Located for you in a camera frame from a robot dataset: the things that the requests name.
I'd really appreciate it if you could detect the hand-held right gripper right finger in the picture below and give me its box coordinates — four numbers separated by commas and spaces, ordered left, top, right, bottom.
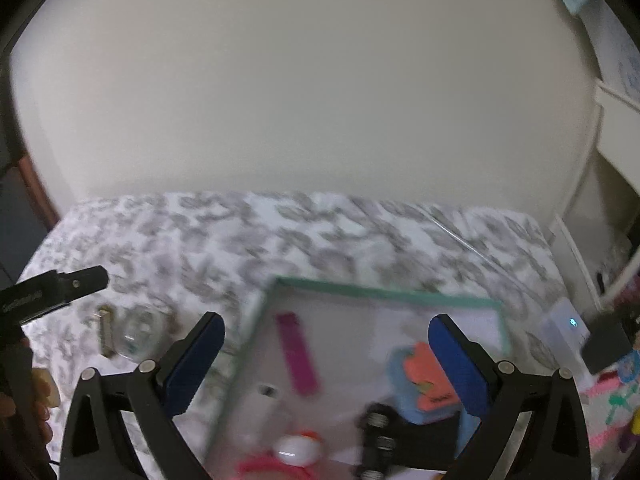
427, 314, 593, 480

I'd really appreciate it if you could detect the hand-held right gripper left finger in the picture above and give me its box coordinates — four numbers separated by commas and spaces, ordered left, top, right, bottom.
59, 311, 227, 480

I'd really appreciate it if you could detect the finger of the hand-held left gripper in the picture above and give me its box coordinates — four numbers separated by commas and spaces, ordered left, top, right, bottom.
56, 266, 109, 306

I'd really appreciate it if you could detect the coral rectangular box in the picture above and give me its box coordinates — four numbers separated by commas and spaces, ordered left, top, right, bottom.
400, 342, 461, 411

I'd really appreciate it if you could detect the small brown harmonica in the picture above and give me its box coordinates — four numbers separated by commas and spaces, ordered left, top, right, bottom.
96, 308, 117, 358

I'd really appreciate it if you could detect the black charger cube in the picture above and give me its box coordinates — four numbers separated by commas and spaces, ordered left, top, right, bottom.
395, 420, 461, 471

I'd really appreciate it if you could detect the magenta case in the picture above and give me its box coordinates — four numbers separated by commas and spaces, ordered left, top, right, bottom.
276, 312, 322, 396

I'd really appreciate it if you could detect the black toy car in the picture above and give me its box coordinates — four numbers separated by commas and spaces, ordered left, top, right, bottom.
356, 402, 416, 480

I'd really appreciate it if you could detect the teal cardboard box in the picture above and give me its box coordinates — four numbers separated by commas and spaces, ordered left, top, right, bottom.
202, 276, 513, 480

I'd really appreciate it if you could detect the white and red ball toy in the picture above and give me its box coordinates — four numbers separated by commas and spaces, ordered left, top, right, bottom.
275, 430, 323, 466

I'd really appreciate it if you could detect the person's left hand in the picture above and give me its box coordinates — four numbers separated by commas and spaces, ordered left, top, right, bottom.
0, 367, 62, 446

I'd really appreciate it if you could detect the white power strip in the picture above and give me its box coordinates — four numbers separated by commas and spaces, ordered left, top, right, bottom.
540, 297, 593, 376

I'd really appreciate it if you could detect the black power adapter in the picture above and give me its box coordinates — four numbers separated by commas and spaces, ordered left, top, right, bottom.
582, 310, 633, 376

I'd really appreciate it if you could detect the white shelf unit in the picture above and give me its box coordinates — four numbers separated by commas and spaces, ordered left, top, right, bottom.
550, 80, 640, 311

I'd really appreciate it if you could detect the white printed board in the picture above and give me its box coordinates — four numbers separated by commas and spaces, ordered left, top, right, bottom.
580, 5, 640, 106

